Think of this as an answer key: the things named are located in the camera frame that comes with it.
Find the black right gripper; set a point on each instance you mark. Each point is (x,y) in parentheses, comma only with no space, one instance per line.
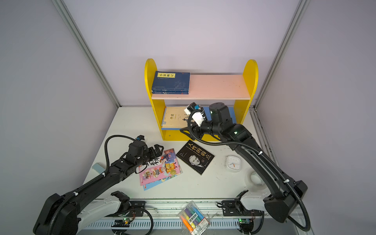
(204,127)

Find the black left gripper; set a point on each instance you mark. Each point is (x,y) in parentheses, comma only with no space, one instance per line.
(152,151)

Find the pink children's book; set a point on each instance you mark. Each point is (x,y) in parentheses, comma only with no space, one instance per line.
(162,166)

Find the light blue thin book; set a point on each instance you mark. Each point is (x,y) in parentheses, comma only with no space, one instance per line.
(158,182)

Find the cream book blue edge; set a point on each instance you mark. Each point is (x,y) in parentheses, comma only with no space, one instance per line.
(174,118)

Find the dark blue bottom book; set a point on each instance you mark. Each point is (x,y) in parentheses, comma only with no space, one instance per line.
(171,81)

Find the dark blue book yellow label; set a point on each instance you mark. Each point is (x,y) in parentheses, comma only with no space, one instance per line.
(170,93)

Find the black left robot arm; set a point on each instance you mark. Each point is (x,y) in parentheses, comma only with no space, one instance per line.
(65,215)

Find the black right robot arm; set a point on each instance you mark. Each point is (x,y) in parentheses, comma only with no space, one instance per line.
(285,201)

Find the yellow shelf pink blue boards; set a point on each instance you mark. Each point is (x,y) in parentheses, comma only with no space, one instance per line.
(239,88)

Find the black book gold lettering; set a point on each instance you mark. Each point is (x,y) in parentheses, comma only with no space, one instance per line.
(195,156)

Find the white tape roll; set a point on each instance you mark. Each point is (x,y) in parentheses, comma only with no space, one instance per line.
(256,179)

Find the pack of coloured markers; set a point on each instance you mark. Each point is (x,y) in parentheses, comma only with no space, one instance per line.
(193,219)

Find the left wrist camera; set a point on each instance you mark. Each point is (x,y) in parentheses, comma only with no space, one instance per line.
(140,138)

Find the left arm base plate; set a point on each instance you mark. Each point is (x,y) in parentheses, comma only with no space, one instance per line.
(125,206)

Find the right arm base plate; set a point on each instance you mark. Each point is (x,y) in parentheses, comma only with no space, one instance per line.
(234,207)

